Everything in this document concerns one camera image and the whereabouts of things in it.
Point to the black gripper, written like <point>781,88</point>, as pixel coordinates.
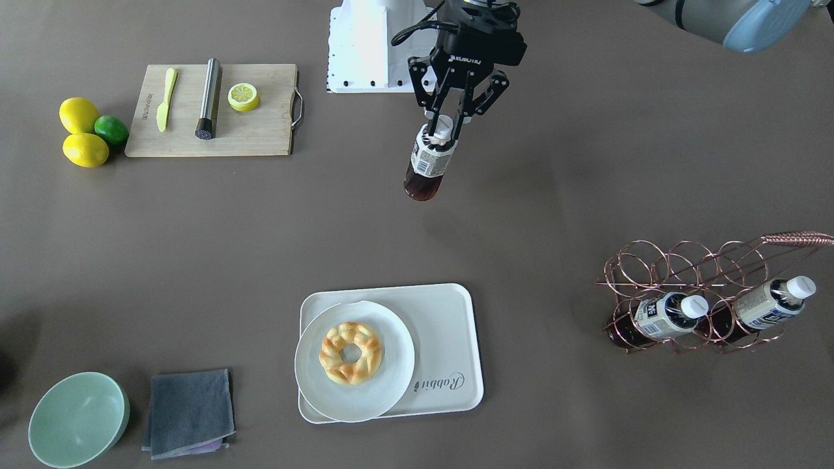
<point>464,63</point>

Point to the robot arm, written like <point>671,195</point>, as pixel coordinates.
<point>743,26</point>

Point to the white rectangular tray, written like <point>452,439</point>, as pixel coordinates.
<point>447,374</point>

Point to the tea bottle rear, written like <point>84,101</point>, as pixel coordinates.
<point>767,305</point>

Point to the wooden cutting board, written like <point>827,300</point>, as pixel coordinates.
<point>265,131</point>

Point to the lemon half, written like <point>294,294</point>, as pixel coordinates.
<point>243,97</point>

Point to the steel muddler black tip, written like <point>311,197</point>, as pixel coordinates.
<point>205,124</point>

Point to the yellow plastic knife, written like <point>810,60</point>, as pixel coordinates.
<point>162,112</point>

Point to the white round plate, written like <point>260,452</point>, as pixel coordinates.
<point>378,394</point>

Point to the green lime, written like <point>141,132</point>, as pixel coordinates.
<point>112,130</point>

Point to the whole lemon lower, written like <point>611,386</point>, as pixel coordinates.
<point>86,150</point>

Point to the whole lemon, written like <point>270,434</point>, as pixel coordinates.
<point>78,115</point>
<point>86,150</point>

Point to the whole lemon upper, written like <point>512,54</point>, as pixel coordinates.
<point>78,115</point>

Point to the grey folded cloth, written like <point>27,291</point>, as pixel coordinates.
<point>189,413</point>

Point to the green ceramic bowl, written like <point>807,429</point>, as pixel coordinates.
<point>78,419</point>

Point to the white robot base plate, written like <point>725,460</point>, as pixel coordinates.
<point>361,58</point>

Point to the braided ring bread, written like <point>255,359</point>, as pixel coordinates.
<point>351,353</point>

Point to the copper wire bottle rack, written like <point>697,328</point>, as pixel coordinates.
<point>641,270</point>

